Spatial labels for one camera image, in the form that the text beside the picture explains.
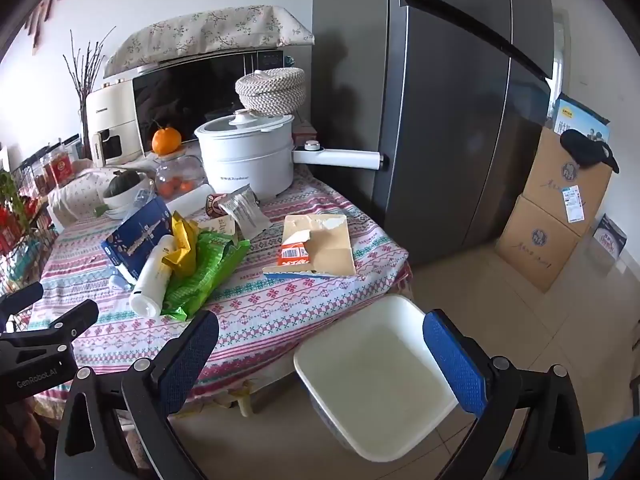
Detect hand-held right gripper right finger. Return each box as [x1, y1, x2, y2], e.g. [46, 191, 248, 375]
[422, 309, 589, 480]

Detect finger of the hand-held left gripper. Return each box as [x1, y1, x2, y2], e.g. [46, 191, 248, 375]
[0, 300, 100, 358]
[0, 281, 45, 320]

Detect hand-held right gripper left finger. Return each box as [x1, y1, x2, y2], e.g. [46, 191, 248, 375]
[54, 310, 221, 480]

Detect white square bin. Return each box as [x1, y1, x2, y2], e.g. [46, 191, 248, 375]
[293, 294, 460, 463]

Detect green snack bag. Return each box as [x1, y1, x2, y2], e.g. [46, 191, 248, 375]
[161, 230, 252, 322]

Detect clear plastic cup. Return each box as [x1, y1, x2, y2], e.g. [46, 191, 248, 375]
[129, 234, 176, 318]

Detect yellow snack bag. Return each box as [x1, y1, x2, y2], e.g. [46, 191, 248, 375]
[165, 212, 199, 277]

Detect blue cardboard box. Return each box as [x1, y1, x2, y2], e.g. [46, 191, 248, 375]
[101, 197, 174, 284]

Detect beige torn snack pouch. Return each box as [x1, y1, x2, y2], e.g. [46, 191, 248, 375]
[262, 212, 357, 281]

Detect green plant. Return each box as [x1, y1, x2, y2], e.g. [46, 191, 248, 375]
[0, 170, 27, 223]

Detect white dotted bag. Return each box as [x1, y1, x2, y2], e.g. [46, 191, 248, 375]
[47, 169, 109, 232]

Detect patterned red green tablecloth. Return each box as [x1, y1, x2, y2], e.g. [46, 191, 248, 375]
[27, 160, 413, 407]

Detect red jars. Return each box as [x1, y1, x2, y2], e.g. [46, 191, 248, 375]
[41, 142, 77, 189]

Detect white bowl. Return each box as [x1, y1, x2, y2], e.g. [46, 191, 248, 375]
[102, 180, 152, 212]

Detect plain cardboard box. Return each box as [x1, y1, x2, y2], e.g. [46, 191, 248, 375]
[495, 194, 587, 294]

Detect red cartoon can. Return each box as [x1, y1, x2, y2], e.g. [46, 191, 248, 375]
[206, 192, 236, 219]

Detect dark green squash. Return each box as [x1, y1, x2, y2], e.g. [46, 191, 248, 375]
[103, 169, 143, 197]

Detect silver foil packet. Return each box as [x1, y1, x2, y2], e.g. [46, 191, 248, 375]
[218, 185, 273, 239]

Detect glass jar with oranges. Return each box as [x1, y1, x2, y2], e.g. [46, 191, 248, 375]
[155, 156, 207, 197]

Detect blue plastic stool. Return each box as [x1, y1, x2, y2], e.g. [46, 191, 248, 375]
[582, 417, 640, 480]

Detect small printed carton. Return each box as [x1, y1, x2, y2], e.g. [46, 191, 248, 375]
[592, 214, 629, 259]

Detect white electric pot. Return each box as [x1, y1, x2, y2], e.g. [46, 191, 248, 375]
[194, 109, 389, 197]

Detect cream air fryer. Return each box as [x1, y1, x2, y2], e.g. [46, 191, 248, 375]
[84, 77, 144, 167]

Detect orange fruit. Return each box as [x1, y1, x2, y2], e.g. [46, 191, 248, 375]
[152, 126, 182, 156]

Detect cardboard box with label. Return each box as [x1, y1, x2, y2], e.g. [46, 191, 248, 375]
[522, 127, 614, 237]

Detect dried branches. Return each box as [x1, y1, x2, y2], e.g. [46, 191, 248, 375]
[62, 27, 117, 127]

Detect black cloth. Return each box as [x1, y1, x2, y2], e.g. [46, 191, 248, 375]
[560, 129, 621, 175]

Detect dark grey refrigerator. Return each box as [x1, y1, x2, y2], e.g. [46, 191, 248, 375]
[312, 0, 556, 268]

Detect blue white printed box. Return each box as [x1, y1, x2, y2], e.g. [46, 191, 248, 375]
[551, 92, 612, 147]

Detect floral cloth cover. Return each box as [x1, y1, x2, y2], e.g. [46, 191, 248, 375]
[102, 5, 316, 79]

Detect black wire rack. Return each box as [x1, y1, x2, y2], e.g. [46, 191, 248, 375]
[0, 145, 57, 297]

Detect woven rope basket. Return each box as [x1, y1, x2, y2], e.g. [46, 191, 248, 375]
[235, 66, 307, 115]

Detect brown wall hanging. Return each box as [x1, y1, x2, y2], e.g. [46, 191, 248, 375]
[25, 0, 69, 54]

